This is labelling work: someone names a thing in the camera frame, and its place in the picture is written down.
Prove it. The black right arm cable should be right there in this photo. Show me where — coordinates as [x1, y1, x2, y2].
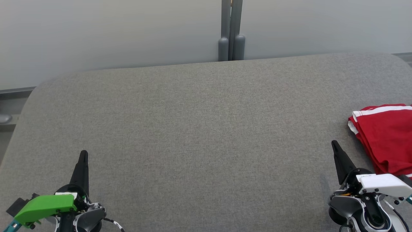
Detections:
[383, 200, 407, 232]

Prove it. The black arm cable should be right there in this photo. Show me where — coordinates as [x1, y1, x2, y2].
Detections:
[383, 200, 407, 232]
[103, 217, 125, 232]

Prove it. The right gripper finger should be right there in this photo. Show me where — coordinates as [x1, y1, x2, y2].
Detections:
[331, 140, 358, 186]

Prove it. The grey double metal post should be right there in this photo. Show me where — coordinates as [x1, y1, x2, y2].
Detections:
[218, 0, 246, 62]

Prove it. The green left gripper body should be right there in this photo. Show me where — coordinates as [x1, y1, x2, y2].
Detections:
[14, 184, 90, 226]

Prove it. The red white basketball jersey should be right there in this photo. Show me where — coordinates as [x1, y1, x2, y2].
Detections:
[348, 104, 412, 179]

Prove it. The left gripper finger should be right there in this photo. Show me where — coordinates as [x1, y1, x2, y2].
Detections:
[69, 150, 90, 197]

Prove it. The teal left cable connector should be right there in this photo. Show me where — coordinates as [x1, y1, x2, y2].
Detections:
[3, 219, 20, 232]

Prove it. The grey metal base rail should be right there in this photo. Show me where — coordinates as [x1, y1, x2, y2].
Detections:
[393, 52, 412, 65]
[0, 86, 36, 129]

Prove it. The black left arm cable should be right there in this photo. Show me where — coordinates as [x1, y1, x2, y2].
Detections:
[103, 217, 125, 232]

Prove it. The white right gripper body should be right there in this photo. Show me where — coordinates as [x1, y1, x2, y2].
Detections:
[341, 168, 412, 198]

